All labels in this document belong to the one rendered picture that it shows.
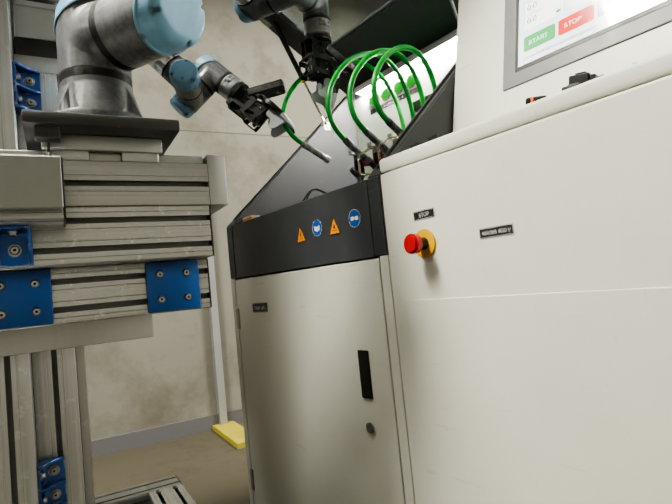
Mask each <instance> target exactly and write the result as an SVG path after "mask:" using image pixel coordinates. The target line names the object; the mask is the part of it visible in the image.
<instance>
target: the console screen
mask: <svg viewBox="0 0 672 504"><path fill-rule="evenodd" d="M670 22H672V0H505V21H504V61H503V92H505V91H507V90H509V89H512V88H514V87H517V86H519V85H521V84H524V83H526V82H529V81H531V80H533V79H536V78H538V77H541V76H543V75H545V74H548V73H550V72H553V71H555V70H557V69H560V68H562V67H565V66H567V65H569V64H572V63H574V62H576V61H579V60H581V59H584V58H586V57H588V56H591V55H593V54H596V53H598V52H600V51H603V50H605V49H608V48H610V47H612V46H615V45H617V44H620V43H622V42H624V41H627V40H629V39H632V38H634V37H636V36H639V35H641V34H644V33H646V32H648V31H651V30H653V29H656V28H658V27H660V26H663V25H665V24H668V23H670Z"/></svg>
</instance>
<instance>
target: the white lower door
mask: <svg viewBox="0 0 672 504"><path fill-rule="evenodd" d="M235 284H236V296H237V307H238V309H236V317H237V328H238V329H239V330H240V341H241V353H242V364H243V375H244V387H245V398H246V409H247V421H248V432H249V444H250V455H251V466H252V469H250V477H251V488H252V490H254V501H255V504H406V499H405V490H404V480H403V471H402V461H401V452H400V443H399V433H398V424H397V414H396V405H395V396H394V386H393V377H392V367H391V358H390V349H389V339H388V330H387V320H386V311H385V302H384V292H383V283H382V273H381V264H380V258H378V259H371V260H365V261H358V262H351V263H345V264H338V265H332V266H325V267H318V268H312V269H305V270H298V271H292V272H285V273H279V274H272V275H265V276H259V277H252V278H246V279H239V280H235Z"/></svg>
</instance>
